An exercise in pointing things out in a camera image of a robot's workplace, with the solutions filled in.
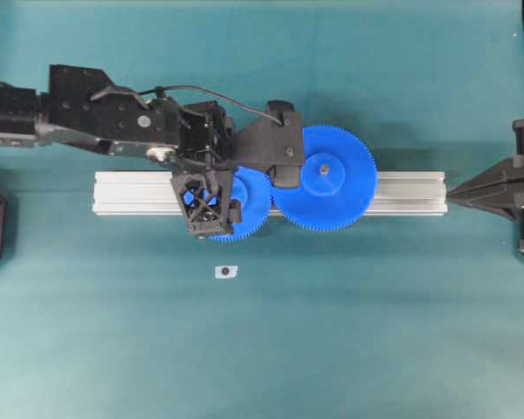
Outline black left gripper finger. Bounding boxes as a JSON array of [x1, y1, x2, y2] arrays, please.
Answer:
[[223, 198, 242, 225], [170, 170, 234, 239]]

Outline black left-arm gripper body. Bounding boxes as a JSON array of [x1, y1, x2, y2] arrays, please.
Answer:
[[146, 98, 238, 175]]

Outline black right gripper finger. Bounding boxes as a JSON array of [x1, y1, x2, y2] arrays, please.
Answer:
[[447, 192, 524, 221], [448, 158, 524, 195]]

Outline small blue plastic gear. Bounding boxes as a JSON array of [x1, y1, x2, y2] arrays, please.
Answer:
[[209, 167, 272, 243]]

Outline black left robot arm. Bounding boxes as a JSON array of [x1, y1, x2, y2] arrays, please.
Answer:
[[0, 65, 241, 237]]

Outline large blue plastic gear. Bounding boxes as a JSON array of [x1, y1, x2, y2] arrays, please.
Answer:
[[272, 125, 378, 232]]

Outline white sticker with black dot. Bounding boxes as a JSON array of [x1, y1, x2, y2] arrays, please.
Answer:
[[214, 265, 238, 279]]

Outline black camera cable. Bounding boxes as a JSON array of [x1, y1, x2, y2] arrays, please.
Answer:
[[137, 84, 285, 127]]

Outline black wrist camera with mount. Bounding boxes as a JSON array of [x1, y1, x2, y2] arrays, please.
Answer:
[[226, 100, 305, 189]]

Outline aluminium extrusion rail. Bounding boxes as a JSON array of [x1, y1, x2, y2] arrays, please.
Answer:
[[93, 171, 448, 216]]

